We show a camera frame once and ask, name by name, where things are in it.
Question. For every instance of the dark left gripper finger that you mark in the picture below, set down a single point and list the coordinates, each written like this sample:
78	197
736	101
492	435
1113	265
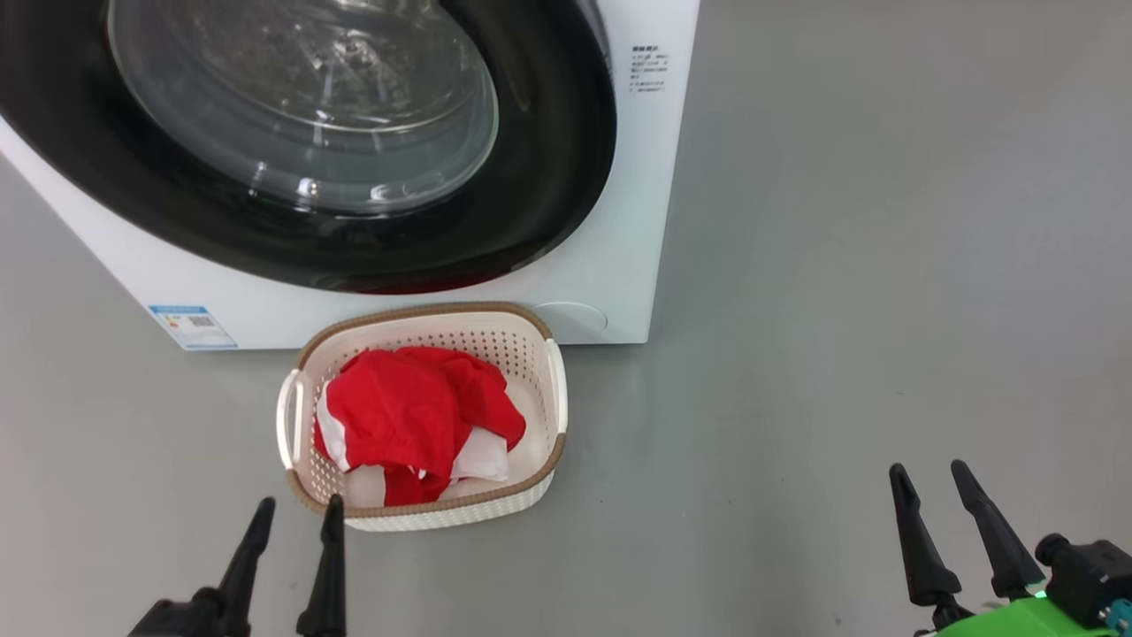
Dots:
329	584
248	575

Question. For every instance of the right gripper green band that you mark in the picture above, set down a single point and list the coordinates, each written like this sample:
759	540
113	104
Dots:
1017	619

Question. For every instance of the red and white garment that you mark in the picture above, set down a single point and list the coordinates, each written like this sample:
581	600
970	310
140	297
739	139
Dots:
398	416

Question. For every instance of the black round glass washer door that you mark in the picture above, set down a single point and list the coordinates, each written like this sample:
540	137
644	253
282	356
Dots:
557	159

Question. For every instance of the cream perforated laundry basket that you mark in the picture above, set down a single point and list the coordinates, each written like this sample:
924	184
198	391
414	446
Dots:
539	442

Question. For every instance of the white front-load washing machine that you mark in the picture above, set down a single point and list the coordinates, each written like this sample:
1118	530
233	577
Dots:
637	221

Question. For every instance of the blue energy label sticker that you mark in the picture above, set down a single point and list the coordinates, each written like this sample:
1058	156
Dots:
193	327

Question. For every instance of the round white filter cover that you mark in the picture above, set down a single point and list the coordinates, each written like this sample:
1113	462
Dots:
575	320

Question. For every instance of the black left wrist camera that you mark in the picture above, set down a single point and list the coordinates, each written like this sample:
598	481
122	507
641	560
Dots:
177	619

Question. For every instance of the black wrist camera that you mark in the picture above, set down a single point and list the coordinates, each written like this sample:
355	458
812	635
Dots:
177	619
1088	571

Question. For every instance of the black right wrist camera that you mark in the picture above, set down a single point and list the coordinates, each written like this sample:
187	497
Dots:
1088	571

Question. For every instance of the teal right camera connector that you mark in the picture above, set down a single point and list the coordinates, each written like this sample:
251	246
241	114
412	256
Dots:
1119	615

